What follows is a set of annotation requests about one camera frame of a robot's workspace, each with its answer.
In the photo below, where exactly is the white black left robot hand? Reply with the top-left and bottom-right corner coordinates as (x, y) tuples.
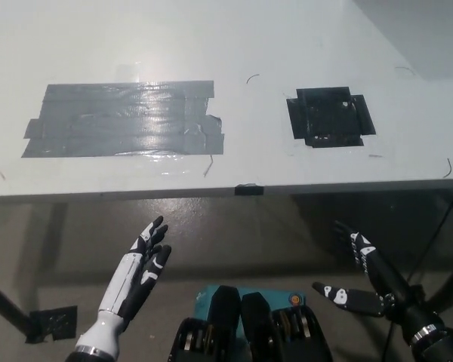
(75, 215), (173, 355)

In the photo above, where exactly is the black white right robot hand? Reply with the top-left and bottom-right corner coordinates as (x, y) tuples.
(311, 220), (446, 346)

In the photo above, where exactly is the small black tape piece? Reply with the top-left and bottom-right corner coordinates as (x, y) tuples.
(234, 183), (265, 196)

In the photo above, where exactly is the black tape square patch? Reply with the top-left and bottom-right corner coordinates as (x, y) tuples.
(285, 86), (377, 149)

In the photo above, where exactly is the thin black cable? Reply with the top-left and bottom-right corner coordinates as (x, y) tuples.
(384, 188), (453, 362)

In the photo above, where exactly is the grey duct tape patch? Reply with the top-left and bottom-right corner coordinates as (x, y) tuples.
(21, 80), (227, 158)

